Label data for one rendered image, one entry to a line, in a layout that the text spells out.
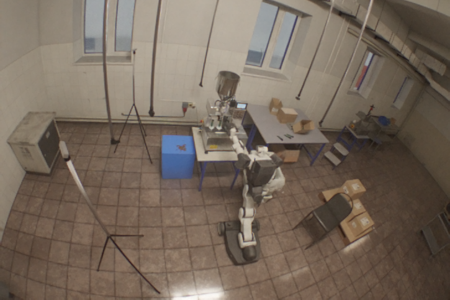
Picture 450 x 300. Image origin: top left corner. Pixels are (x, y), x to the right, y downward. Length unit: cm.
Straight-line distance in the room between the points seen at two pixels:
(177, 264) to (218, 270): 54
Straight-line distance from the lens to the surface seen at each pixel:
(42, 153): 357
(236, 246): 271
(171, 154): 290
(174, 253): 274
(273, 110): 419
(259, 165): 203
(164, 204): 306
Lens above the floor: 262
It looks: 35 degrees down
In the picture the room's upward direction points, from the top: 15 degrees clockwise
